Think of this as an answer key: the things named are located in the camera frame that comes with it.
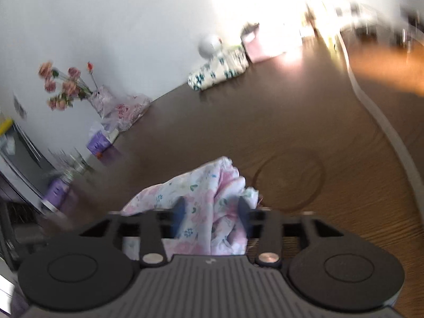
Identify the pale wrapped flower vase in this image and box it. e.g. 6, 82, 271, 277
88, 85, 117, 118

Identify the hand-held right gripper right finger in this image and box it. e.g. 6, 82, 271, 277
236, 199, 347, 268

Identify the grey appliance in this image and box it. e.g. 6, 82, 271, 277
0, 118, 54, 203

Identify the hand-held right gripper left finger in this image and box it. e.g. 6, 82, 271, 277
79, 197, 188, 267

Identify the teal floral cloth bag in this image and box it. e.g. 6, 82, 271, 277
188, 49, 249, 92

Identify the pink artificial flower bouquet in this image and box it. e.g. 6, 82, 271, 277
38, 61, 100, 112

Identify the pink floral white garment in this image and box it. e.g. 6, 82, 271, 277
121, 156, 259, 261

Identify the white round speaker figure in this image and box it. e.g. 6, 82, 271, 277
198, 34, 223, 60

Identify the clear glass jar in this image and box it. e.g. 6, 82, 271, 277
50, 148, 91, 180

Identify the pink white bag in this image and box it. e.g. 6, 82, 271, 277
241, 23, 287, 64

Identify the red printed clear plastic bag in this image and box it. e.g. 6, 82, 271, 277
103, 94, 152, 132

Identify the purple lidded container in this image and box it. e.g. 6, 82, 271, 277
41, 177, 72, 211

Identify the purple tissue pack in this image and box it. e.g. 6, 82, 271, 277
86, 121, 120, 155

